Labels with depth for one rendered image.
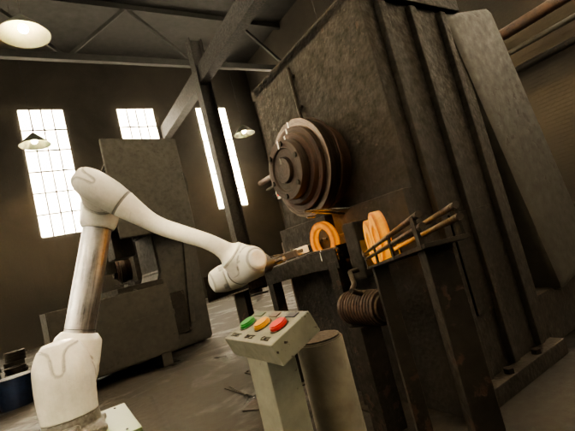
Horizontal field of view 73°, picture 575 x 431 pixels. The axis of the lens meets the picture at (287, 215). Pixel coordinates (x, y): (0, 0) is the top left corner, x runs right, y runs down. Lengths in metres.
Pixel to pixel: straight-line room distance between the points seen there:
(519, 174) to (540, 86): 5.68
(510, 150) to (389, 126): 0.78
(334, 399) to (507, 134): 1.65
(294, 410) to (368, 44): 1.39
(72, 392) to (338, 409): 0.76
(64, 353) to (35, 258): 10.23
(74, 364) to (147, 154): 3.31
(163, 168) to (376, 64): 3.14
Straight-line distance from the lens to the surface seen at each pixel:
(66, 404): 1.36
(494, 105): 2.26
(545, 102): 7.82
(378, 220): 1.17
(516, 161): 2.25
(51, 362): 1.37
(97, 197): 1.45
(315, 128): 1.76
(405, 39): 1.93
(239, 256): 1.29
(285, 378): 0.88
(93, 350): 1.56
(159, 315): 3.94
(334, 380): 1.00
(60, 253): 11.57
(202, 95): 9.50
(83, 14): 11.90
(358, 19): 1.83
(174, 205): 4.37
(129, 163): 4.35
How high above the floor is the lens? 0.75
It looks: 5 degrees up
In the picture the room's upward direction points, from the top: 14 degrees counter-clockwise
